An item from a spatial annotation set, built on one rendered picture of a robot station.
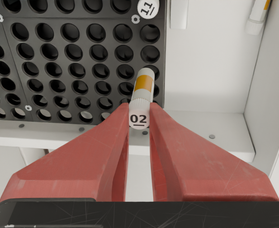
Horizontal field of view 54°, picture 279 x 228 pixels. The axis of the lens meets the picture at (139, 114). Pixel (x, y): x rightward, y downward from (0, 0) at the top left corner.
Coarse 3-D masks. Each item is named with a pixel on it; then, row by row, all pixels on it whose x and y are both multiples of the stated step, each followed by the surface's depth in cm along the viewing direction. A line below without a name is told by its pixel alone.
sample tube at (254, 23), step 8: (256, 0) 21; (264, 0) 21; (256, 8) 21; (264, 8) 21; (256, 16) 21; (264, 16) 21; (248, 24) 22; (256, 24) 22; (248, 32) 22; (256, 32) 22
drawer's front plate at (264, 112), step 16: (272, 0) 21; (272, 16) 21; (272, 32) 21; (272, 48) 21; (256, 64) 25; (272, 64) 21; (256, 80) 24; (272, 80) 20; (256, 96) 24; (272, 96) 20; (256, 112) 24; (272, 112) 20; (256, 128) 24; (272, 128) 20; (256, 144) 23; (272, 144) 20; (256, 160) 23; (272, 160) 20; (272, 176) 20
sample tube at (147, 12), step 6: (144, 0) 15; (150, 0) 15; (156, 0) 16; (138, 6) 16; (144, 6) 16; (150, 6) 16; (156, 6) 16; (138, 12) 16; (144, 12) 16; (150, 12) 16; (156, 12) 16; (144, 18) 16; (150, 18) 16
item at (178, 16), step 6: (174, 0) 21; (180, 0) 21; (186, 0) 21; (174, 6) 22; (180, 6) 22; (186, 6) 21; (174, 12) 22; (180, 12) 22; (186, 12) 22; (174, 18) 22; (180, 18) 22; (186, 18) 22; (174, 24) 22; (180, 24) 22; (186, 24) 22
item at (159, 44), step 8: (136, 0) 17; (160, 0) 17; (136, 8) 17; (160, 8) 17; (160, 16) 17; (136, 24) 18; (144, 24) 17; (152, 24) 17; (160, 24) 17; (136, 32) 18; (160, 32) 18; (144, 40) 18; (152, 40) 18; (160, 40) 18; (160, 48) 18; (144, 56) 19; (160, 56) 19; (144, 64) 19; (152, 64) 19; (160, 64) 19; (160, 72) 19; (160, 80) 20; (160, 88) 20; (160, 96) 20; (160, 104) 21
